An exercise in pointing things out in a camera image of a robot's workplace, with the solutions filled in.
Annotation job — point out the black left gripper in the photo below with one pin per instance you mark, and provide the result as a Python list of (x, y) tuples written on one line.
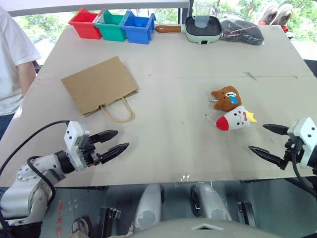
[(87, 153)]

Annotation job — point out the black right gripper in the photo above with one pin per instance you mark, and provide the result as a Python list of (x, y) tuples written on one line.
[(294, 148)]

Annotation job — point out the person's bare forearm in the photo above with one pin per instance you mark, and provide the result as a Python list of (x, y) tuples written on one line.
[(26, 79)]

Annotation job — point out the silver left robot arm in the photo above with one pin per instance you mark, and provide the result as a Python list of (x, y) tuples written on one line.
[(29, 193)]

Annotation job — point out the brown paper bag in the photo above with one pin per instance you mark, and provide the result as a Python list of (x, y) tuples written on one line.
[(99, 84)]

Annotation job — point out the black plastic bag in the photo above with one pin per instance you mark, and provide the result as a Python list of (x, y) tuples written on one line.
[(244, 32)]

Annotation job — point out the white red rocket plush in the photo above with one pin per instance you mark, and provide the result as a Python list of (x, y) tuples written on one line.
[(235, 120)]

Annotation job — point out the brown crying plush toy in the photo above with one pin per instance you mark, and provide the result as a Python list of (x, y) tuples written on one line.
[(226, 98)]

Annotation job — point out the silver left robot leg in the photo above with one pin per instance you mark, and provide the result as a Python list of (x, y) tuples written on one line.
[(148, 205)]

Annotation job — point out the silver robot leg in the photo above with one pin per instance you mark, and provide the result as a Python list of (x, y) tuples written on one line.
[(148, 205), (210, 200)]

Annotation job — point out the silver right robot leg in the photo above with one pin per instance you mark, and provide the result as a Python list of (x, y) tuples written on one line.
[(210, 200)]

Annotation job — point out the grey shoe on floor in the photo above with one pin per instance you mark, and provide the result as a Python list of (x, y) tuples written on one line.
[(80, 226)]

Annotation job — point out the grey robot torso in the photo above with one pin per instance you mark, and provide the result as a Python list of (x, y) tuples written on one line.
[(203, 229)]

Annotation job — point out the blue plastic bin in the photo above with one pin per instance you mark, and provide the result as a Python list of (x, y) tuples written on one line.
[(137, 31)]

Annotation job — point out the green plastic bin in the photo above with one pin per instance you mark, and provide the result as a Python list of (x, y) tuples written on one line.
[(111, 27)]

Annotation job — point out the red plastic bin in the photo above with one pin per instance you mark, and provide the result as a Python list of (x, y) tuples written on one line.
[(85, 23)]

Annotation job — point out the beige sneaker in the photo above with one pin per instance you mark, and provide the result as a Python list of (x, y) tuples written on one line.
[(268, 13), (284, 13)]

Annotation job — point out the person in white t-shirt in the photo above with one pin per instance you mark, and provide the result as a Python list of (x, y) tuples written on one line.
[(10, 62)]

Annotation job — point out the clear plastic cup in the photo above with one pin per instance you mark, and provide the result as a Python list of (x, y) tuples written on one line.
[(202, 15)]

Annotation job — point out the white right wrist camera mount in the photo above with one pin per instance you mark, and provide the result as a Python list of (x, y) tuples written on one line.
[(308, 134)]

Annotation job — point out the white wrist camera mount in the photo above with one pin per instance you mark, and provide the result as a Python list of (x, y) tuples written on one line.
[(72, 134), (308, 134)]

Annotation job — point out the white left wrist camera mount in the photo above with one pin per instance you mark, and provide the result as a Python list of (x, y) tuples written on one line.
[(72, 134)]

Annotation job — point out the black table bracket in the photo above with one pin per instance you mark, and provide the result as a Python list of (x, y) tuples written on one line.
[(246, 213), (110, 220)]

